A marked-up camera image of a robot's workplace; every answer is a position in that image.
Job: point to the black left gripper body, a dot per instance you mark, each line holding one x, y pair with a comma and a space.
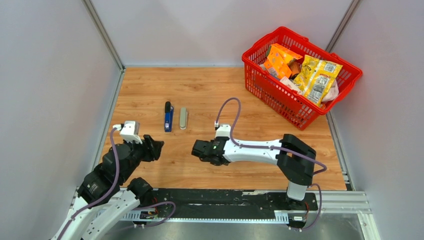
148, 153

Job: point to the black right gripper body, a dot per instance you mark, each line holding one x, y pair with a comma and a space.
212, 141

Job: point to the grey white stapler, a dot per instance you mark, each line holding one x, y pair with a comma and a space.
183, 118

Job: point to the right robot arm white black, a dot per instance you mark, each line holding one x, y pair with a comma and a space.
295, 159

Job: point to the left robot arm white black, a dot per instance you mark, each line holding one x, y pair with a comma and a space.
99, 203

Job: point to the red plastic shopping basket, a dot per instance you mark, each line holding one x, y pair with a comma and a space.
295, 108

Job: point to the white bread package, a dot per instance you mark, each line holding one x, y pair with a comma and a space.
290, 87

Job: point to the orange carton box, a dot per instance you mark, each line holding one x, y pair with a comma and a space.
278, 61

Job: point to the yellow crisps bag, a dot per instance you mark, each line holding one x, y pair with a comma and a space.
320, 77

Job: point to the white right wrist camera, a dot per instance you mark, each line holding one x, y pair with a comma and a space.
222, 130

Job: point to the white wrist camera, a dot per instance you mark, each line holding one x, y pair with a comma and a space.
222, 130
129, 131

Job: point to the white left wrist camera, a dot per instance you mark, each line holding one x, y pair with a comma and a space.
129, 131

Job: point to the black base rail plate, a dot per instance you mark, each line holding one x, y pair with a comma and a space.
226, 204

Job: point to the aluminium slotted rail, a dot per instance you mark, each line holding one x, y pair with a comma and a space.
331, 203

